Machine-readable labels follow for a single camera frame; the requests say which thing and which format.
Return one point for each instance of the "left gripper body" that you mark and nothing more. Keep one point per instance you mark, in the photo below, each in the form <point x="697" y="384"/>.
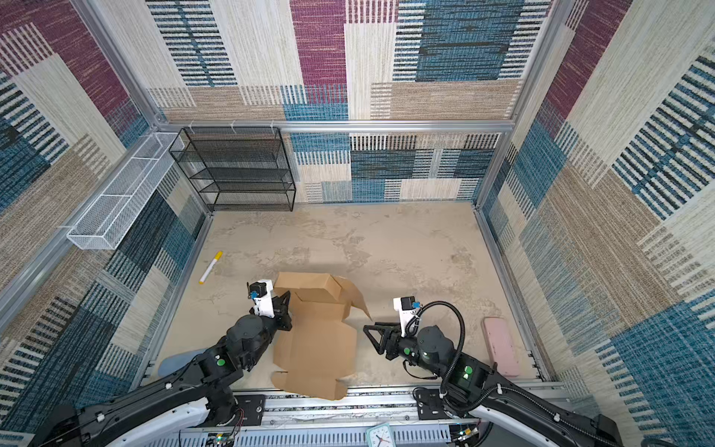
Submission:
<point x="277" y="323"/>

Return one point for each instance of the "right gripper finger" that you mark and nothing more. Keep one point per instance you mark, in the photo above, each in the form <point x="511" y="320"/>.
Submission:
<point x="381" y="328"/>
<point x="380" y="339"/>

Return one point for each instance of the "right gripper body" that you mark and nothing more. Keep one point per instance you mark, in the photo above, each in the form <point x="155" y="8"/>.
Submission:
<point x="391" y="338"/>

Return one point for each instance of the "brown cardboard box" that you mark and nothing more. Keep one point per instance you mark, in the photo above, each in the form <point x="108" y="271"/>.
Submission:
<point x="321" y="348"/>

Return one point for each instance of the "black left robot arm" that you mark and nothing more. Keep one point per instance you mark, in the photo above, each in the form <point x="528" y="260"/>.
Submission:
<point x="198" y="393"/>

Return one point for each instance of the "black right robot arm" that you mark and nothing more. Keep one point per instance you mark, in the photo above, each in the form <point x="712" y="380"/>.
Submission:
<point x="476" y="389"/>

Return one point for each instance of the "yellow white marker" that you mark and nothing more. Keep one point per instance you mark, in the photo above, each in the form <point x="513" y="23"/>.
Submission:
<point x="210" y="266"/>

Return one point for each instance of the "small teal clock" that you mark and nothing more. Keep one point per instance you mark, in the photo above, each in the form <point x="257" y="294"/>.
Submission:
<point x="380" y="436"/>

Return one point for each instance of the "pink eraser block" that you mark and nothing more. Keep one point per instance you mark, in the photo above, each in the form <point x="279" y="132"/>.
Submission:
<point x="500" y="346"/>

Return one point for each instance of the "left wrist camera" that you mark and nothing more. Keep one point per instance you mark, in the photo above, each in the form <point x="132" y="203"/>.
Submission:
<point x="261" y="294"/>

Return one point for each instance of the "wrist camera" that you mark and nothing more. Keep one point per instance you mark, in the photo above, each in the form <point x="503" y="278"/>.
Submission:
<point x="407" y="308"/>
<point x="261" y="294"/>

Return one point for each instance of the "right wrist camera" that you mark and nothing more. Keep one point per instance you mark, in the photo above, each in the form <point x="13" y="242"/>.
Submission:
<point x="407" y="308"/>

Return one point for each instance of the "aluminium mounting rail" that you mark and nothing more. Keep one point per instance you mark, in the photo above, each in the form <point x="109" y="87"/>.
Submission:
<point x="276" y="418"/>

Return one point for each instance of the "black wire mesh shelf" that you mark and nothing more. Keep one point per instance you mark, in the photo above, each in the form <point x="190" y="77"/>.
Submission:
<point x="236" y="169"/>

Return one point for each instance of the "white wire mesh basket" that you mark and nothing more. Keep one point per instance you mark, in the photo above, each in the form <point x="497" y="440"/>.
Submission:
<point x="108" y="219"/>

